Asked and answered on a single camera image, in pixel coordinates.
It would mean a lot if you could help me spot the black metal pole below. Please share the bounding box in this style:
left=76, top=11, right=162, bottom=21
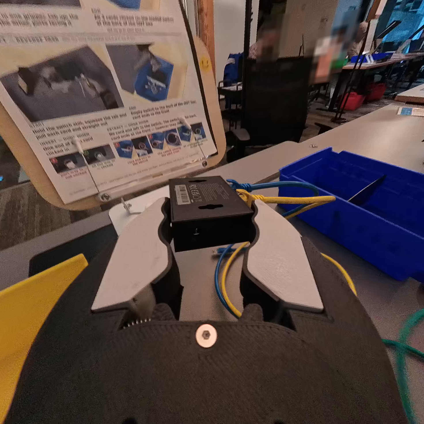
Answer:
left=243, top=0, right=261, bottom=61

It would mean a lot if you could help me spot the printed instruction sheet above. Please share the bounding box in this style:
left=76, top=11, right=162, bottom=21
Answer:
left=0, top=0, right=218, bottom=204

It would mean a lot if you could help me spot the green ethernet cable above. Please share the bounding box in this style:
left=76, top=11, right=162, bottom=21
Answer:
left=381, top=308, right=424, bottom=424

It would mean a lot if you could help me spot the blue ethernet cable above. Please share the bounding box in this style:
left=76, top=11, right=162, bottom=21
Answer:
left=214, top=179, right=320, bottom=319

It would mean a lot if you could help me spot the yellow ethernet cable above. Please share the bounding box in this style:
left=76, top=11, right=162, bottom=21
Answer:
left=220, top=189, right=358, bottom=319

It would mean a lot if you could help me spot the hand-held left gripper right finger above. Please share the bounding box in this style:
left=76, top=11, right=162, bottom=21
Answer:
left=242, top=200, right=324, bottom=313

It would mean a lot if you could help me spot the blue plastic bin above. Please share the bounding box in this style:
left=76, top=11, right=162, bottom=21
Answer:
left=279, top=147, right=424, bottom=283

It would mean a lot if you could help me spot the black utility cart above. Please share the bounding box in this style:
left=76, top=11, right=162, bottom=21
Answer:
left=218, top=81, right=244, bottom=117

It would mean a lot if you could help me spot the black office chair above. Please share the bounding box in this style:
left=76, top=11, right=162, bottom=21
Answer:
left=227, top=56, right=309, bottom=163

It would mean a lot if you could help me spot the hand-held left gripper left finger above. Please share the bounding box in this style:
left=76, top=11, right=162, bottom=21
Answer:
left=90, top=197, right=174, bottom=320

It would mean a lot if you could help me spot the wooden desk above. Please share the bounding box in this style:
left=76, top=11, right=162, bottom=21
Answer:
left=343, top=51, right=424, bottom=87

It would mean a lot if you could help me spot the white table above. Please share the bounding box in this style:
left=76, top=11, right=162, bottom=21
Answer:
left=395, top=84, right=424, bottom=104

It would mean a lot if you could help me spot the wooden display board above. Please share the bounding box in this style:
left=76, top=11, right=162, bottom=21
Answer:
left=0, top=33, right=227, bottom=211

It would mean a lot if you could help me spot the black bin divider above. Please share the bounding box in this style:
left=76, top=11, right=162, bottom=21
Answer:
left=347, top=174, right=387, bottom=203

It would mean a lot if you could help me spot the black network switch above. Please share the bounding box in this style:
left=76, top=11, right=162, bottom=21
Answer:
left=168, top=176, right=256, bottom=253

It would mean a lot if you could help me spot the white metal stand base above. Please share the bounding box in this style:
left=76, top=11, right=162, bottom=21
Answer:
left=109, top=195, right=171, bottom=233

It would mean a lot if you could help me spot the yellow plastic bin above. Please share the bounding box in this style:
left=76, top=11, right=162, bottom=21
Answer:
left=0, top=253, right=89, bottom=424

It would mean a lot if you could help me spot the red plastic bin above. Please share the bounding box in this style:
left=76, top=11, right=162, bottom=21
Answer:
left=341, top=91, right=365, bottom=111
left=364, top=83, right=387, bottom=102

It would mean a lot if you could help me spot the blue jacket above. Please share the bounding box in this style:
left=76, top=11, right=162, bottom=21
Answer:
left=223, top=53, right=246, bottom=87

